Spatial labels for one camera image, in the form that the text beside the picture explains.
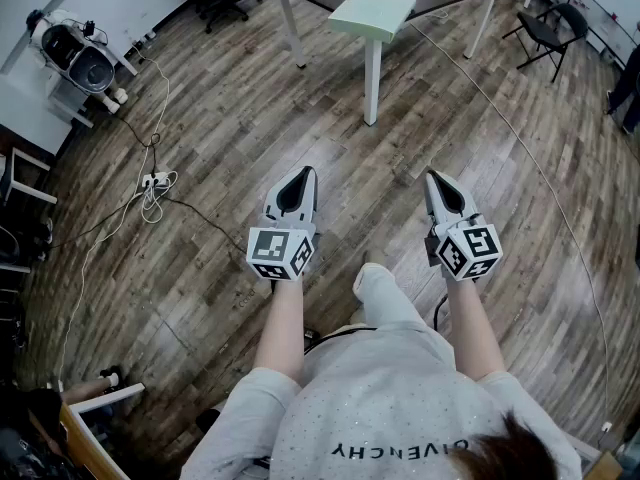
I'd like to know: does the white wall outlet cable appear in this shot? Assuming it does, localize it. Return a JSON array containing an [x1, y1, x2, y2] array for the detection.
[[131, 39, 172, 177]]

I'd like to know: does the long white floor cable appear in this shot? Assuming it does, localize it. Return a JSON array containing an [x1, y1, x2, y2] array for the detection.
[[408, 17, 615, 435]]

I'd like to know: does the person's left forearm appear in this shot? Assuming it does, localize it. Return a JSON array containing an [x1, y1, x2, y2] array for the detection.
[[252, 277, 307, 387]]

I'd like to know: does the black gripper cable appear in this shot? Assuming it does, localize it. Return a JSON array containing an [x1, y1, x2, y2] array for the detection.
[[432, 291, 452, 330]]

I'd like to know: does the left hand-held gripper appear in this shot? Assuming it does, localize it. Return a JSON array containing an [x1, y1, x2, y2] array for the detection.
[[246, 166, 321, 283]]

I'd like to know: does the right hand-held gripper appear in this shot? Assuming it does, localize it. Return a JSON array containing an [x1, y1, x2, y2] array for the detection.
[[424, 170, 503, 283]]

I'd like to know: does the person's grey t-shirt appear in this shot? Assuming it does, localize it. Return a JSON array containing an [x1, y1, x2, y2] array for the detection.
[[181, 323, 584, 480]]

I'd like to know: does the wooden table white frame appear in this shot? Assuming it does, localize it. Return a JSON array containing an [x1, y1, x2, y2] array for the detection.
[[58, 381, 147, 480]]

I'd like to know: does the thin white cable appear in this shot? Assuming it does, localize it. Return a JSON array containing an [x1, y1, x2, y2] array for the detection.
[[51, 191, 147, 385]]

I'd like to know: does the black floor cable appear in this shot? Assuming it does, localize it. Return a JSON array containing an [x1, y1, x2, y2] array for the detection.
[[161, 194, 250, 256], [101, 111, 162, 175]]

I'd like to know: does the white power strip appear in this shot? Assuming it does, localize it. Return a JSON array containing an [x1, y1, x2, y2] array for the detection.
[[140, 169, 179, 190]]

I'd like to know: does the black folding chair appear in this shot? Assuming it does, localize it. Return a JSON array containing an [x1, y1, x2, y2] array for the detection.
[[501, 1, 591, 84]]

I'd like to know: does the person's right forearm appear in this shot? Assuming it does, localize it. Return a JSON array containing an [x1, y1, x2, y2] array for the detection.
[[443, 277, 507, 383]]

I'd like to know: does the white metal table frame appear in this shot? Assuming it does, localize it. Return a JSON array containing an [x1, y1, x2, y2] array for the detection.
[[0, 146, 59, 207]]

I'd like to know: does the coiled white cable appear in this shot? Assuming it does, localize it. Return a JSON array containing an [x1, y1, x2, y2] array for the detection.
[[140, 172, 180, 225]]

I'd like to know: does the person's right leg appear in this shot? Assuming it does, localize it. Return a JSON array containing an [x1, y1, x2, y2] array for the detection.
[[352, 261, 432, 330]]

